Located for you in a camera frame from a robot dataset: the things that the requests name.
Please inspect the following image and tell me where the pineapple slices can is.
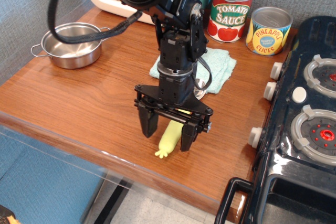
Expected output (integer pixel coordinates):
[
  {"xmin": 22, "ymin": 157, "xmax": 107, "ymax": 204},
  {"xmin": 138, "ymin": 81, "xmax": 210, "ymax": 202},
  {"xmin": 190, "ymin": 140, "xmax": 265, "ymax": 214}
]
[{"xmin": 246, "ymin": 6, "xmax": 293, "ymax": 56}]

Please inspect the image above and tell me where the black toy stove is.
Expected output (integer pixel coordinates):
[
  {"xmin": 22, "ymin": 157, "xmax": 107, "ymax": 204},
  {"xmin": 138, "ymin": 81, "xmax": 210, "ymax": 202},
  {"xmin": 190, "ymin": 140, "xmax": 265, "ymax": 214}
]
[{"xmin": 215, "ymin": 16, "xmax": 335, "ymax": 223}]

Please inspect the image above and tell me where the small steel pot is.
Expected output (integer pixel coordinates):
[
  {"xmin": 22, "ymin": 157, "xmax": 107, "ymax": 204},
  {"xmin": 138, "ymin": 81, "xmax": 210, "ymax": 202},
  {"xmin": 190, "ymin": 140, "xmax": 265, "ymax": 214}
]
[{"xmin": 30, "ymin": 23, "xmax": 109, "ymax": 69}]

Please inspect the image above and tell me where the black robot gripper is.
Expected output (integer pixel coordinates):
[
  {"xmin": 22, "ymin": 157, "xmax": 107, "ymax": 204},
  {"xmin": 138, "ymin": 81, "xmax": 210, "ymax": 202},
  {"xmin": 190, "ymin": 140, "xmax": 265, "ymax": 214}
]
[{"xmin": 134, "ymin": 72, "xmax": 213, "ymax": 152}]

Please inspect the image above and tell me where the spoon with yellow-green handle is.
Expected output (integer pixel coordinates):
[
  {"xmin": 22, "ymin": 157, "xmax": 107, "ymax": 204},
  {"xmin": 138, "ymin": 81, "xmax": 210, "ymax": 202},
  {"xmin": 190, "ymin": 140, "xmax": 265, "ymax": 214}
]
[{"xmin": 155, "ymin": 79, "xmax": 206, "ymax": 159}]

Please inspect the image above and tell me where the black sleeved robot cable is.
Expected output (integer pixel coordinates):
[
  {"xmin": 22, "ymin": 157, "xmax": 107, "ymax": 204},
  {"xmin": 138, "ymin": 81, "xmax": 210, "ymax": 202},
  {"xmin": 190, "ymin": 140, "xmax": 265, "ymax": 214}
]
[{"xmin": 47, "ymin": 0, "xmax": 144, "ymax": 44}]

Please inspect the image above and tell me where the light blue folded cloth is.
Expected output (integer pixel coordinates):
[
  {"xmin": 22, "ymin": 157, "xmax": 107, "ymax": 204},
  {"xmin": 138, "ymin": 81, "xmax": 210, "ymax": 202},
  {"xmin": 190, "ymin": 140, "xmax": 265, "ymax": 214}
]
[{"xmin": 149, "ymin": 48, "xmax": 237, "ymax": 94}]

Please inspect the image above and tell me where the orange object at corner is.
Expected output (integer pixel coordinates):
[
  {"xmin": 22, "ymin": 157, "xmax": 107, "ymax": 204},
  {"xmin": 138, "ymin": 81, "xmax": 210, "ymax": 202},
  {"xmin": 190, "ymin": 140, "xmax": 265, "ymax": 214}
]
[{"xmin": 0, "ymin": 205, "xmax": 20, "ymax": 224}]

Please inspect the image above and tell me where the tomato sauce can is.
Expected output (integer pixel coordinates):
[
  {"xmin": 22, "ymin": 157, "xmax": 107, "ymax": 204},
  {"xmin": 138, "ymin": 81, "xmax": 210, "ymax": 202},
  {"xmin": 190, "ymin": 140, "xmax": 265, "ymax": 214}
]
[{"xmin": 207, "ymin": 0, "xmax": 253, "ymax": 42}]

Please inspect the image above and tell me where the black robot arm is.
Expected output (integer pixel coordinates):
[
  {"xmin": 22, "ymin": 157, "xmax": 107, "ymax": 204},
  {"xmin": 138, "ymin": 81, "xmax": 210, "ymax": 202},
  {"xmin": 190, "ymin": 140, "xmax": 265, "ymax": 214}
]
[{"xmin": 119, "ymin": 0, "xmax": 213, "ymax": 152}]

